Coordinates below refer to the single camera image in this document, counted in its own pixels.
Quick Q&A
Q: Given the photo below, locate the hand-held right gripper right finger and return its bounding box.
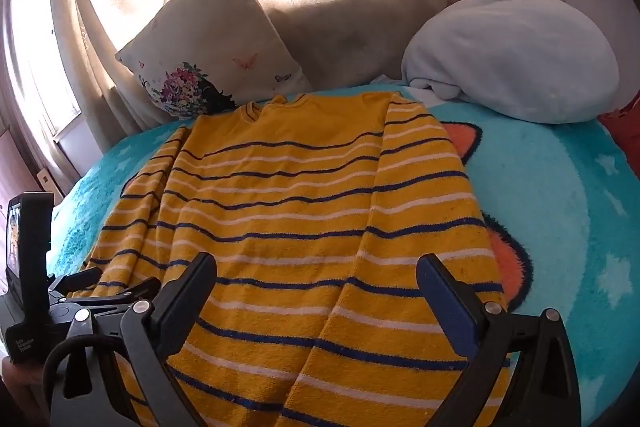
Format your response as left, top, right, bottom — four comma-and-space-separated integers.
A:
416, 254, 583, 427

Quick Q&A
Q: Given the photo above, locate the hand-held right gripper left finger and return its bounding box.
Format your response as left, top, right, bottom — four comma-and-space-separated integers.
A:
50, 252, 218, 427

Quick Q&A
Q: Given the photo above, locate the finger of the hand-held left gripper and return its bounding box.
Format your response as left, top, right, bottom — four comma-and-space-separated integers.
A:
62, 278, 162, 308
49, 268, 103, 295

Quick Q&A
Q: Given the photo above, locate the yellow striped sweater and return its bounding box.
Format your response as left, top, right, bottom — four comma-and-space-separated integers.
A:
67, 92, 513, 427

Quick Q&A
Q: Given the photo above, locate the teal printed blanket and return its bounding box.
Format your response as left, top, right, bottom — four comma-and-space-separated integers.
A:
47, 77, 640, 427

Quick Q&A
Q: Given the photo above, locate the window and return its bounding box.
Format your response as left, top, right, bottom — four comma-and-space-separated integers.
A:
10, 0, 83, 142

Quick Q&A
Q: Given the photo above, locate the red cloth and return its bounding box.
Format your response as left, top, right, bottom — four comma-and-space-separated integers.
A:
597, 94, 640, 180

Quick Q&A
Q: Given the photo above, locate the white floral pillow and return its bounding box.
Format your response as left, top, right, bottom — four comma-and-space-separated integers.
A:
115, 0, 313, 120

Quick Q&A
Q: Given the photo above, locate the light blue plush toy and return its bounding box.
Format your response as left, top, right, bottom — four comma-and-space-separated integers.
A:
402, 0, 621, 124

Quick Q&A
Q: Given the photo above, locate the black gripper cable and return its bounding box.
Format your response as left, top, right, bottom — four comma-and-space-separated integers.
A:
42, 334, 131, 427

